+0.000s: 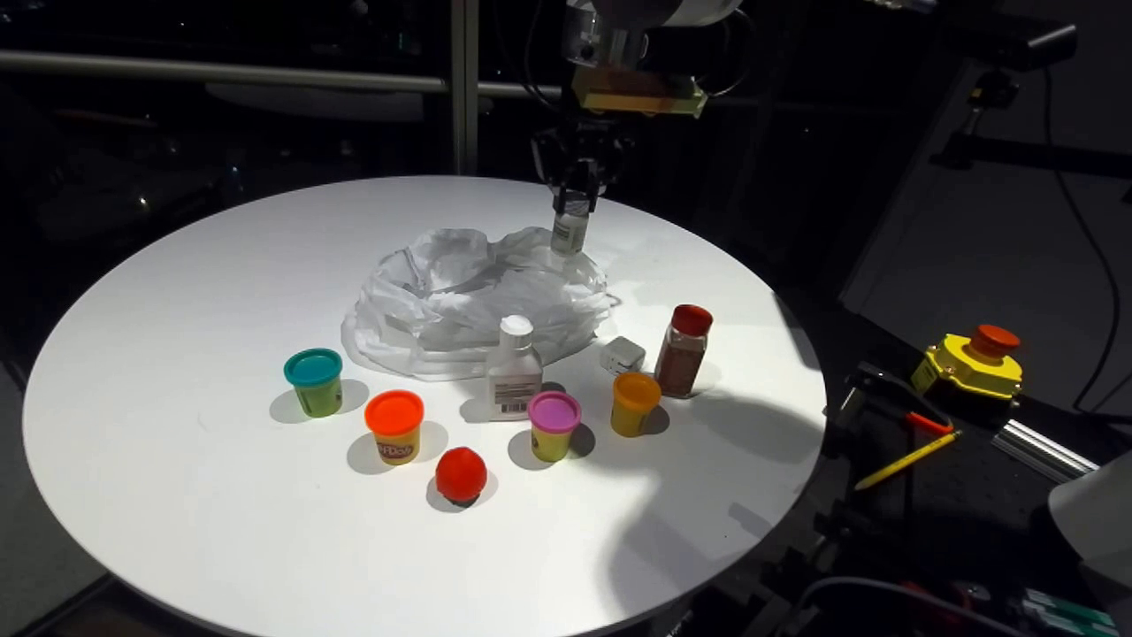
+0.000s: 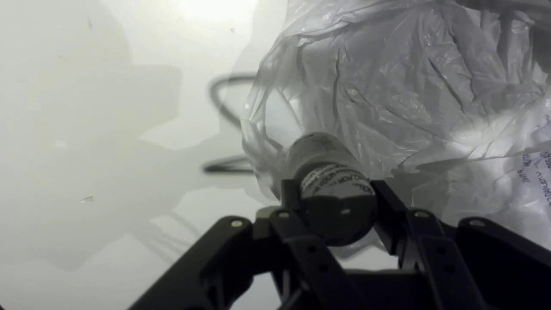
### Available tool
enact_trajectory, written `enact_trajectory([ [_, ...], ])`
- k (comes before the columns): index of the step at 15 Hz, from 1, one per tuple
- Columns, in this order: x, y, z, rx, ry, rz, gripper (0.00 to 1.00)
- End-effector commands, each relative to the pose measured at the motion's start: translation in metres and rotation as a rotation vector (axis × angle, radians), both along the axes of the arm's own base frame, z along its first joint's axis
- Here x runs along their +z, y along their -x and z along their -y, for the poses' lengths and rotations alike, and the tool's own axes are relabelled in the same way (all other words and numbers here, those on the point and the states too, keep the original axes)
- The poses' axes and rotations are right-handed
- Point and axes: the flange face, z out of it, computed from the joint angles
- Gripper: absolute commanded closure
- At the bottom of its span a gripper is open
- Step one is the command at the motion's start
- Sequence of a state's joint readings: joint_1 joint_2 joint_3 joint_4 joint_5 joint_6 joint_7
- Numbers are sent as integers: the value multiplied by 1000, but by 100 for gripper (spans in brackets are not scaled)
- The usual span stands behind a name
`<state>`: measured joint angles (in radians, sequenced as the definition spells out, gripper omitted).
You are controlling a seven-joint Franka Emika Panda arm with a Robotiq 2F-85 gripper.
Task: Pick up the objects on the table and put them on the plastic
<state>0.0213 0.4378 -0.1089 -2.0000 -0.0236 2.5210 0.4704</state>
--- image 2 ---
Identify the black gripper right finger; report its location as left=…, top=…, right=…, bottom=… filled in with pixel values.
left=370, top=179, right=488, bottom=310

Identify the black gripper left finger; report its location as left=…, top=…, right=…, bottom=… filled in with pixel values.
left=254, top=178, right=368, bottom=310

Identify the small white pill bottle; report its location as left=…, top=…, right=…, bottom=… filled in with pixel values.
left=282, top=131, right=380, bottom=248

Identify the crumpled clear plastic bag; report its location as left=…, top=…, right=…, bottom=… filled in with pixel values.
left=239, top=0, right=551, bottom=248

